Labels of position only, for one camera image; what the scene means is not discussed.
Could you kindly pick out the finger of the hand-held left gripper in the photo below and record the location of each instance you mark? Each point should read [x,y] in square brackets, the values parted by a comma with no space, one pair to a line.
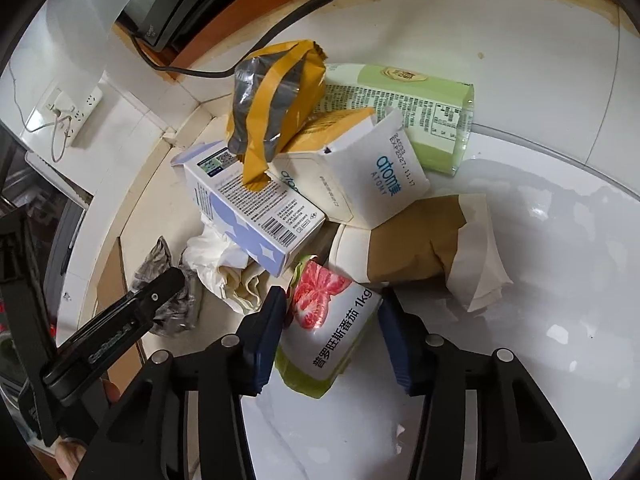
[160,292]
[20,285]

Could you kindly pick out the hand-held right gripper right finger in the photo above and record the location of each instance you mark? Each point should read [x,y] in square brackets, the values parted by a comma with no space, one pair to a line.
[400,345]

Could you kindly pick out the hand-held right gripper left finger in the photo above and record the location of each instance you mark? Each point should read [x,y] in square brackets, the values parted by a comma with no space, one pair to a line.
[265,340]

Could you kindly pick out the silver foil wrapper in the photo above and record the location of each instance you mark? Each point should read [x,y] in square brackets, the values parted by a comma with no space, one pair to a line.
[180,307]

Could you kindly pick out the tomato print packet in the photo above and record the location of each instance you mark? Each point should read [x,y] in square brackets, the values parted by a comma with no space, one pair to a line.
[330,330]

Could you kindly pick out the yellow box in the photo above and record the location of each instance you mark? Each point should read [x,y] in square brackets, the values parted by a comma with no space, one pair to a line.
[325,132]

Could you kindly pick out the yellow grey taped bag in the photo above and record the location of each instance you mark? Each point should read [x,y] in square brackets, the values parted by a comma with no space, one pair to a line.
[260,85]

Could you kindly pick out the green and white carton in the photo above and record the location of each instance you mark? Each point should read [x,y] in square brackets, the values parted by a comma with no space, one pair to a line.
[430,105]

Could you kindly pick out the person's left hand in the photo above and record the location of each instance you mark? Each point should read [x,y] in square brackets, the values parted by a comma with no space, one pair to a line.
[70,460]

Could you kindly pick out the brown cardboard sheet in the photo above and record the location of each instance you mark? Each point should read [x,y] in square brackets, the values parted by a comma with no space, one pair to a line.
[111,280]

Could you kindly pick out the crumpled white tissue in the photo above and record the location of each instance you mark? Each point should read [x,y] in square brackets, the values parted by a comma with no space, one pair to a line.
[220,266]

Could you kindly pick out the brown and white paper bag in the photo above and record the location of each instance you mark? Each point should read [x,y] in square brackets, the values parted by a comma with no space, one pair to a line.
[415,240]

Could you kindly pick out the white blue box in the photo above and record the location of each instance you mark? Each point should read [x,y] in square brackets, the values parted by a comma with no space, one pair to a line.
[250,200]

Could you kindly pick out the white printed pouch box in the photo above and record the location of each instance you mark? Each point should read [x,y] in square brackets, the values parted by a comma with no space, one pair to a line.
[380,180]

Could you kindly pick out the white power strip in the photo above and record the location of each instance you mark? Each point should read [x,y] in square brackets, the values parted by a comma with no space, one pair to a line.
[80,105]

